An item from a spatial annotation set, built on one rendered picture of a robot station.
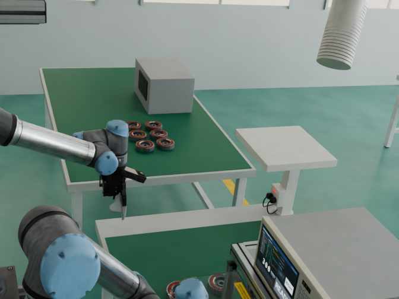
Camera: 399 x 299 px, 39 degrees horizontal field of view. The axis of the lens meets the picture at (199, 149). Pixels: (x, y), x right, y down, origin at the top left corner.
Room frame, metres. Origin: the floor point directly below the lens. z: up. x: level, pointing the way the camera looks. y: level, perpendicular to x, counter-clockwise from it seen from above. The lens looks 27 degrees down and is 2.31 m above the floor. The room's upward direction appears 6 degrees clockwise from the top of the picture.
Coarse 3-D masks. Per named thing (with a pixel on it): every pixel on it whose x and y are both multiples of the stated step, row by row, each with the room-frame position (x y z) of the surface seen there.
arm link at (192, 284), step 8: (184, 280) 1.12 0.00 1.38; (192, 280) 1.11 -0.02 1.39; (176, 288) 1.09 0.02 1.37; (184, 288) 1.09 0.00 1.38; (192, 288) 1.08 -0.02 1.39; (200, 288) 1.08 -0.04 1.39; (176, 296) 1.07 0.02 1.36; (184, 296) 1.06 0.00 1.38; (192, 296) 1.06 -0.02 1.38; (200, 296) 1.07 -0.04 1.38
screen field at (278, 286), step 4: (276, 276) 1.41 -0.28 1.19; (276, 280) 1.40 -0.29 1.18; (276, 284) 1.40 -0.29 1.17; (280, 284) 1.38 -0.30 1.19; (276, 288) 1.39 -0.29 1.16; (280, 288) 1.37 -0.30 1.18; (276, 292) 1.39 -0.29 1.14; (280, 292) 1.37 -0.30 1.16; (284, 292) 1.35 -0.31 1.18; (280, 296) 1.37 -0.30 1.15; (284, 296) 1.34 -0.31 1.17; (288, 296) 1.33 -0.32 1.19
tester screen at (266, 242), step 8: (264, 232) 1.52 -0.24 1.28; (264, 240) 1.51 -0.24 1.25; (272, 240) 1.47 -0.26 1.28; (264, 248) 1.50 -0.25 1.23; (272, 248) 1.46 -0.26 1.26; (264, 256) 1.49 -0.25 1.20; (272, 256) 1.45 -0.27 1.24; (280, 256) 1.41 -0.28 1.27; (272, 264) 1.44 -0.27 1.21; (280, 264) 1.40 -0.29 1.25; (288, 264) 1.36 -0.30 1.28; (272, 272) 1.43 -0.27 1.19; (288, 272) 1.35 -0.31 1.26; (296, 272) 1.31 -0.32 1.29; (280, 280) 1.38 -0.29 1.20
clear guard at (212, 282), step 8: (232, 272) 1.56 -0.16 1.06; (240, 272) 1.57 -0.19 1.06; (200, 280) 1.50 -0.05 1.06; (208, 280) 1.51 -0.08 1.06; (216, 280) 1.51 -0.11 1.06; (224, 280) 1.52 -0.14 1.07; (232, 280) 1.52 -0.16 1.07; (240, 280) 1.53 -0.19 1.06; (208, 288) 1.47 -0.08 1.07; (216, 288) 1.47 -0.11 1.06; (224, 288) 1.48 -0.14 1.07; (232, 288) 1.48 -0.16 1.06; (248, 288) 1.49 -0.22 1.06; (208, 296) 1.43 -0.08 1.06; (216, 296) 1.43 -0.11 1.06; (224, 296) 1.44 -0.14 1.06; (232, 296) 1.44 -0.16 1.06; (240, 296) 1.45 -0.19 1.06
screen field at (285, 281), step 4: (280, 272) 1.39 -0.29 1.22; (280, 276) 1.39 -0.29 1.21; (284, 276) 1.37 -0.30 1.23; (284, 280) 1.36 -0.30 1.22; (288, 280) 1.34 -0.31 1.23; (284, 284) 1.36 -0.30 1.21; (288, 284) 1.34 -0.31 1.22; (288, 288) 1.34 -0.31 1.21; (292, 288) 1.32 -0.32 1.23; (292, 292) 1.31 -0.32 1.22
